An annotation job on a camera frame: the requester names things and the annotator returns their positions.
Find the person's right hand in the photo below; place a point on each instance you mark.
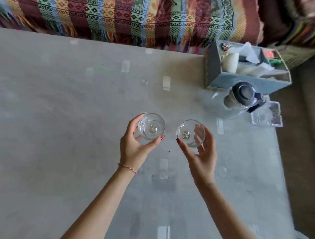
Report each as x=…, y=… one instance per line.
x=205, y=165

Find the person's left hand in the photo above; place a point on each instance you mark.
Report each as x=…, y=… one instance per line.
x=130, y=152

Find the clear glass cup red label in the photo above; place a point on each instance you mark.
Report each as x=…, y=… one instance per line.
x=187, y=133

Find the clear glass ashtray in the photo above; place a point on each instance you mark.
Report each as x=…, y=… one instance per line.
x=270, y=118

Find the glass kettle with black lid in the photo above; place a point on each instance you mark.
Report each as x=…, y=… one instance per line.
x=243, y=92

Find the blue fabric organizer box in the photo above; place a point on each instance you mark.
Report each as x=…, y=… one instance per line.
x=246, y=82

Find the person's right forearm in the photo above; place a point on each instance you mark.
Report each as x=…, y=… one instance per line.
x=224, y=214

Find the person's left forearm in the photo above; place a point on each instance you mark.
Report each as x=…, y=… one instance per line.
x=98, y=209

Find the grey table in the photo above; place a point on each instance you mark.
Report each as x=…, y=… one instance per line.
x=61, y=110

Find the cream white bottle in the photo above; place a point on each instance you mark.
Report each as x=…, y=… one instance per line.
x=230, y=62

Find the white paper packet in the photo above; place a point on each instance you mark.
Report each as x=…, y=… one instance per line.
x=258, y=70

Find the pink fabric flower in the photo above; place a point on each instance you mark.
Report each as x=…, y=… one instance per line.
x=225, y=46

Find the white tissue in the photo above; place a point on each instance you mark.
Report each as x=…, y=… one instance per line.
x=251, y=53

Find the colourful striped woven sofa throw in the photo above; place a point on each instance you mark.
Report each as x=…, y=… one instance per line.
x=123, y=19

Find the brown sofa with cream carving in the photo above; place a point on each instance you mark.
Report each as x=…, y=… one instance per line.
x=270, y=24

